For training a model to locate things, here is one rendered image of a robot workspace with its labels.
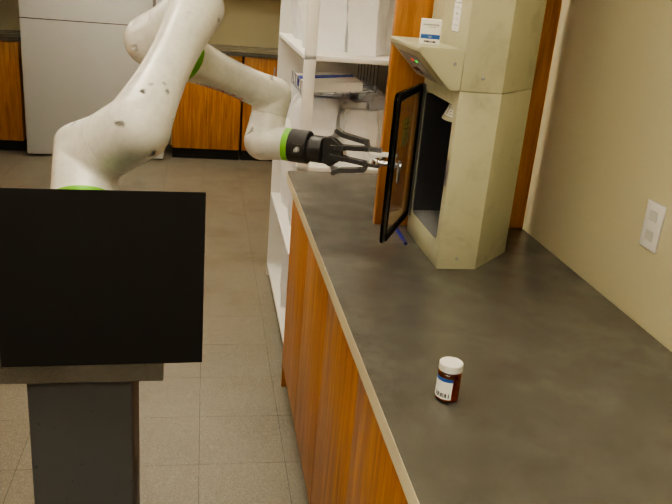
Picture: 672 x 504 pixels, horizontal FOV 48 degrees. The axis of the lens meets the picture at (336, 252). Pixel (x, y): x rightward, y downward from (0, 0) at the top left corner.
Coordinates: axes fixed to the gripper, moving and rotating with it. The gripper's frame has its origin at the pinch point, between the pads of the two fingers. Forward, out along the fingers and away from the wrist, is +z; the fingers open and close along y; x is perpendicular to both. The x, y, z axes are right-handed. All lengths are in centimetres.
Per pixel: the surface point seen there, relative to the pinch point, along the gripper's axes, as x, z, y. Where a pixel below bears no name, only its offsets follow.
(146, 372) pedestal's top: -85, -22, -28
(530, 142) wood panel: 43, 36, 2
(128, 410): -81, -28, -40
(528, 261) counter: 13, 43, -26
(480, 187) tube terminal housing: -2.8, 27.6, -3.1
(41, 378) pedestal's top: -94, -38, -29
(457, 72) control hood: -7.5, 18.4, 25.6
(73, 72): 352, -352, -47
